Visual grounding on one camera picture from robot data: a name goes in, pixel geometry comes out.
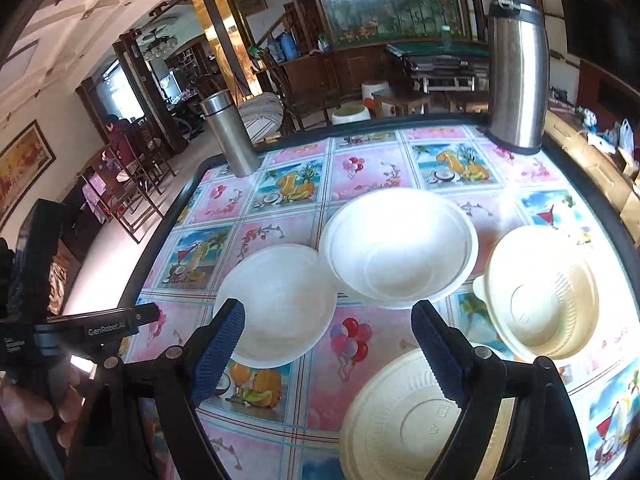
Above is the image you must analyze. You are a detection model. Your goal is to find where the printed tropical tablecloth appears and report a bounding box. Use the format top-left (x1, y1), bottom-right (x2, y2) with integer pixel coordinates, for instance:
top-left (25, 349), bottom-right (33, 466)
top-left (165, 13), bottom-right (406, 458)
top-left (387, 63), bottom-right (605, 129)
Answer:
top-left (117, 122), bottom-right (640, 480)

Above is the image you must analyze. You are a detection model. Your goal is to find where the floral glass mural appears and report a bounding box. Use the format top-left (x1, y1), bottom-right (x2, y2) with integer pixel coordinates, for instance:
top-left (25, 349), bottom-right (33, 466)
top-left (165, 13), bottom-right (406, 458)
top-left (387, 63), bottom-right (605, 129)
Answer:
top-left (307, 0), bottom-right (476, 46)

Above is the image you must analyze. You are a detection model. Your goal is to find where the large steel thermos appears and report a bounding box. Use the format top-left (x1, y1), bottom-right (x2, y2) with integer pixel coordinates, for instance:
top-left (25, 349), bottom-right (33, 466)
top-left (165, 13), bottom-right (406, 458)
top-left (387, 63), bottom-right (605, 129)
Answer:
top-left (484, 0), bottom-right (550, 156)

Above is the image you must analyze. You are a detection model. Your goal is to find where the black-framed table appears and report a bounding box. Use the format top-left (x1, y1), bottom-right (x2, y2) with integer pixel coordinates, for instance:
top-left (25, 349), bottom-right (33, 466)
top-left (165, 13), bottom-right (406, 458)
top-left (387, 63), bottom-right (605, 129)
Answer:
top-left (112, 112), bottom-right (640, 480)

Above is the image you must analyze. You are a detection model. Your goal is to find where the large white bowl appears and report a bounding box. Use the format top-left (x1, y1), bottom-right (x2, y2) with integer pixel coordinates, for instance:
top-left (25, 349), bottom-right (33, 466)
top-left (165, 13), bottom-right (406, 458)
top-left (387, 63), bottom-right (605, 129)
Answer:
top-left (319, 187), bottom-right (480, 308)

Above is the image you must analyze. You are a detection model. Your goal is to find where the pink-clothed dining table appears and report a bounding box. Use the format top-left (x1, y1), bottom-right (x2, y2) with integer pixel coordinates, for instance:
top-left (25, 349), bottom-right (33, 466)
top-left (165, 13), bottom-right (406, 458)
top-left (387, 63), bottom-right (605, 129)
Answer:
top-left (80, 175), bottom-right (113, 223)

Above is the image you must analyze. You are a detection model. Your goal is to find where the blue water jug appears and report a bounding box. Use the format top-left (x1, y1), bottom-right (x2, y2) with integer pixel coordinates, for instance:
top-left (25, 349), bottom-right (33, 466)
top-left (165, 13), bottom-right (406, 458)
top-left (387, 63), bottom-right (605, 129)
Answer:
top-left (267, 32), bottom-right (301, 63)

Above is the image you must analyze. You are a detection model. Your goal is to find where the small wooden stool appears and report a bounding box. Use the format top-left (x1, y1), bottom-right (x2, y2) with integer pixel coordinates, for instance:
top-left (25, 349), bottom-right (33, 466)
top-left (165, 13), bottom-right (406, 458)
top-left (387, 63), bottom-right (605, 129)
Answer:
top-left (372, 91), bottom-right (432, 117)

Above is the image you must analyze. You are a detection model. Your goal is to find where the green-topped round stool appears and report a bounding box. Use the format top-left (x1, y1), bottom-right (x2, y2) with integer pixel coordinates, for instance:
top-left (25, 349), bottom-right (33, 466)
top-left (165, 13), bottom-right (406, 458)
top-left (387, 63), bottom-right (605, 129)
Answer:
top-left (331, 102), bottom-right (372, 126)

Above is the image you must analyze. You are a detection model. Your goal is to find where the white plastic bag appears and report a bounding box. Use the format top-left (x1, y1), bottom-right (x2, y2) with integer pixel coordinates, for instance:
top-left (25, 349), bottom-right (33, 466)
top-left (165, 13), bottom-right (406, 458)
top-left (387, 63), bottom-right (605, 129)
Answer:
top-left (618, 119), bottom-right (636, 161)

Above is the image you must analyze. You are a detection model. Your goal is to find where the green-topped table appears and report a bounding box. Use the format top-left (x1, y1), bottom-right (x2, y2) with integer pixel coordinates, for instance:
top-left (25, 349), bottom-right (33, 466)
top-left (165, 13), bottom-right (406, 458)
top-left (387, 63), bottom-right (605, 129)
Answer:
top-left (385, 40), bottom-right (493, 93)

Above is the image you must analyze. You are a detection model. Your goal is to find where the white plastic stool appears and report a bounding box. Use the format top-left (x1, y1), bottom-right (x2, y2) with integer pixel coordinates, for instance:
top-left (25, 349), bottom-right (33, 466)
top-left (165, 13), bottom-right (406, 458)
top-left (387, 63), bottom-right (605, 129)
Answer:
top-left (361, 80), bottom-right (391, 111)

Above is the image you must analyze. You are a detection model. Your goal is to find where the person's left hand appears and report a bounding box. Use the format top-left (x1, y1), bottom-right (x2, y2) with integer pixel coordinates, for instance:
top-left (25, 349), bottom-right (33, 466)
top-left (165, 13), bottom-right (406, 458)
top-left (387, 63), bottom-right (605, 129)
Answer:
top-left (0, 357), bottom-right (96, 461)

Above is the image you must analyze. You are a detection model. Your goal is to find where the black television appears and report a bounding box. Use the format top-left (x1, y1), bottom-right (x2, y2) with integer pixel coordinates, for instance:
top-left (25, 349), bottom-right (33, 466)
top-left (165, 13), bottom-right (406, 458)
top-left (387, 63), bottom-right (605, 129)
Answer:
top-left (557, 0), bottom-right (640, 76)

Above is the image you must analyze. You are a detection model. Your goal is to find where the small steel thermos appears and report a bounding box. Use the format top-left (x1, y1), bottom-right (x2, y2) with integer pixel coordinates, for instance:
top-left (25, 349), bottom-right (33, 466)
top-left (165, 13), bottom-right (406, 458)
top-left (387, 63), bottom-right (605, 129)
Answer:
top-left (200, 89), bottom-right (262, 179)

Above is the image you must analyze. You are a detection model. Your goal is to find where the cream ribbed bowl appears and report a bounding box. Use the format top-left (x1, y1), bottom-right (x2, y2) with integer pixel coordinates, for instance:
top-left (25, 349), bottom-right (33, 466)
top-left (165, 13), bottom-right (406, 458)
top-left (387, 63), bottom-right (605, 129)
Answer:
top-left (472, 224), bottom-right (601, 362)

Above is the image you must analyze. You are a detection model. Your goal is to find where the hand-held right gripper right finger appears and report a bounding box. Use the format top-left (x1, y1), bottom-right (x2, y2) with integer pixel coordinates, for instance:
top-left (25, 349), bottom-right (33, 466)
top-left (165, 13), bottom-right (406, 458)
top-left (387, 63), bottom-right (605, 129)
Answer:
top-left (410, 299), bottom-right (596, 480)

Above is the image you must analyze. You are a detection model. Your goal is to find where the ceiling chandelier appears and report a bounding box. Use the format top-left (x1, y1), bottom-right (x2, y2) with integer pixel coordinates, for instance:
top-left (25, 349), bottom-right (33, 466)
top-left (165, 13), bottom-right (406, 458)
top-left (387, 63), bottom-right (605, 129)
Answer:
top-left (137, 30), bottom-right (178, 58)

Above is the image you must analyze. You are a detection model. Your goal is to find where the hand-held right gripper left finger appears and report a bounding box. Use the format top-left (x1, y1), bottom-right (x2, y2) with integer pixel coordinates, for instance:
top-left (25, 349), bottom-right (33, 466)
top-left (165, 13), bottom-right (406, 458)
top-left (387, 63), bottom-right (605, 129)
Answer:
top-left (65, 298), bottom-right (247, 480)

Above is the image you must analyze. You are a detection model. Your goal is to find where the striped reclining chair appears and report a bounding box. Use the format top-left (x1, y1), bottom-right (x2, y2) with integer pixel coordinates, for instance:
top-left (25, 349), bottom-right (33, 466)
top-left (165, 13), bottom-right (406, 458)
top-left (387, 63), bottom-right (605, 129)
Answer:
top-left (237, 91), bottom-right (286, 143)

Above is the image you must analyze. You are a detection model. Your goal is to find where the wooden dining chair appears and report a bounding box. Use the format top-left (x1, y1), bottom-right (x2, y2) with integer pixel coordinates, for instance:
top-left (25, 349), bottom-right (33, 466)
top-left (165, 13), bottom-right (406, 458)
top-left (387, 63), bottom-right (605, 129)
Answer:
top-left (132, 125), bottom-right (177, 181)
top-left (82, 150), bottom-right (166, 243)

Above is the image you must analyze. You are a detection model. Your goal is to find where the golden pillar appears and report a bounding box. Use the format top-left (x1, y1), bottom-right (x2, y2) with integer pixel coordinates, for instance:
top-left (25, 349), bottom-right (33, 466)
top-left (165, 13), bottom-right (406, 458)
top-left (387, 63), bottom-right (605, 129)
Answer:
top-left (187, 0), bottom-right (251, 96)

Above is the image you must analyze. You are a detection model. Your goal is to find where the framed wall painting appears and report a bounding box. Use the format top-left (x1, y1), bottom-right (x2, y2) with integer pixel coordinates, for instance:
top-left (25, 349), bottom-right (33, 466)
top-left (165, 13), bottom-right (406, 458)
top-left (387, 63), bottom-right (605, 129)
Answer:
top-left (0, 120), bottom-right (57, 226)

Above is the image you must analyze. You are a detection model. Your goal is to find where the small white plate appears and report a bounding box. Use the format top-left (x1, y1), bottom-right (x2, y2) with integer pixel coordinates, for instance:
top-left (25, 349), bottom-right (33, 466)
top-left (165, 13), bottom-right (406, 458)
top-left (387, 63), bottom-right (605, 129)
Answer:
top-left (212, 243), bottom-right (339, 368)

